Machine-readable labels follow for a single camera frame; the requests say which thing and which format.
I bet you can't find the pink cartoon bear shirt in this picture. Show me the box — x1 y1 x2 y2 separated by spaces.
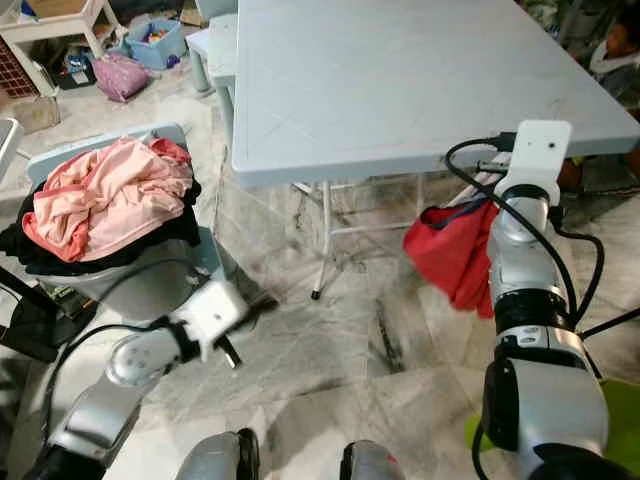
33 137 196 263

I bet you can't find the red garment with blue trim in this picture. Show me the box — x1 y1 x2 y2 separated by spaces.
403 198 501 319

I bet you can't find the robot left leg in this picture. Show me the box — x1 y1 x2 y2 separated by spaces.
175 430 261 480

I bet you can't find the robot leg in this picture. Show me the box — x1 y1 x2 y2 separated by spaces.
338 440 411 480
175 430 261 480

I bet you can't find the grey plastic laundry basket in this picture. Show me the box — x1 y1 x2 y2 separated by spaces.
20 122 231 321

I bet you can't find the robot right leg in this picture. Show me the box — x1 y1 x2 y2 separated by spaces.
338 440 411 480

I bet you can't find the black stand base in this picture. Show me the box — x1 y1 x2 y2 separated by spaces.
0 270 71 363

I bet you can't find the black garment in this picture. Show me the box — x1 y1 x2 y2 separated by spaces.
0 185 203 279

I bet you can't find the pale blue plastic stool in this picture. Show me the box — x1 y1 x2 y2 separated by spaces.
188 12 241 141

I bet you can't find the purple bag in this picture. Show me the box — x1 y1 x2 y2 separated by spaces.
92 52 151 103

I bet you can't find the white plastic chair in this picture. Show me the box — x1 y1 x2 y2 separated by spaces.
0 118 26 186

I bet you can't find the blue plastic toy box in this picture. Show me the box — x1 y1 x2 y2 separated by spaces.
125 18 189 71

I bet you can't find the black storage bin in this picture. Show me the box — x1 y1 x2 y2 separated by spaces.
55 48 99 91

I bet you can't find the small white table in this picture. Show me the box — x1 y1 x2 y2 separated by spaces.
0 0 126 96

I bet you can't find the brown cardboard box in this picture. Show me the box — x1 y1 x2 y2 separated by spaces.
25 0 96 16

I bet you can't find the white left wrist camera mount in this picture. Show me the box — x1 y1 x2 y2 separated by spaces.
172 280 249 361

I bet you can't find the red wire grid panel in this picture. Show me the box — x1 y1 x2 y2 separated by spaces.
0 40 31 99

